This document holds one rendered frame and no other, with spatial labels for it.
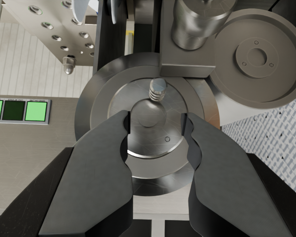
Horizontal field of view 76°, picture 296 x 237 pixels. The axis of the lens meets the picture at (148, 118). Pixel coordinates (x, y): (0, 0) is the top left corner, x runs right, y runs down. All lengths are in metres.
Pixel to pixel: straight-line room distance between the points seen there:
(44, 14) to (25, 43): 2.04
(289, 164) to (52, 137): 0.52
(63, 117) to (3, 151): 0.18
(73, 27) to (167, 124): 0.35
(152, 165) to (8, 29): 2.53
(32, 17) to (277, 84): 0.44
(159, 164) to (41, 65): 2.19
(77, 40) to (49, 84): 1.72
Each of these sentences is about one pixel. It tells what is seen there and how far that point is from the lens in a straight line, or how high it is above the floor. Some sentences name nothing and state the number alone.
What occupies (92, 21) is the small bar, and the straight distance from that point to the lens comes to 0.42.
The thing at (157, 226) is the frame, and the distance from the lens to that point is 0.56.
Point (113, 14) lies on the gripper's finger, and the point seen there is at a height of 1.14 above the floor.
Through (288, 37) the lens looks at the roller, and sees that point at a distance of 0.29.
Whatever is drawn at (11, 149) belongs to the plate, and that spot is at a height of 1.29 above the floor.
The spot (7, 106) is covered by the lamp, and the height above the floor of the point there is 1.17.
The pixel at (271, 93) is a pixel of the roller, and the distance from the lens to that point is 0.25.
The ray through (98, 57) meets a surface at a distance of 0.24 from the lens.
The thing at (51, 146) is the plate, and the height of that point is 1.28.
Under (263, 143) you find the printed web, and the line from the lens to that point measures 0.34.
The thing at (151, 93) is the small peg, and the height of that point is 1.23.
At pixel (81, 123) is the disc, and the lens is 0.20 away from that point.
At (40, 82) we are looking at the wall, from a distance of 2.25.
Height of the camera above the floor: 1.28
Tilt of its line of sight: 10 degrees down
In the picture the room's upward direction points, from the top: 178 degrees counter-clockwise
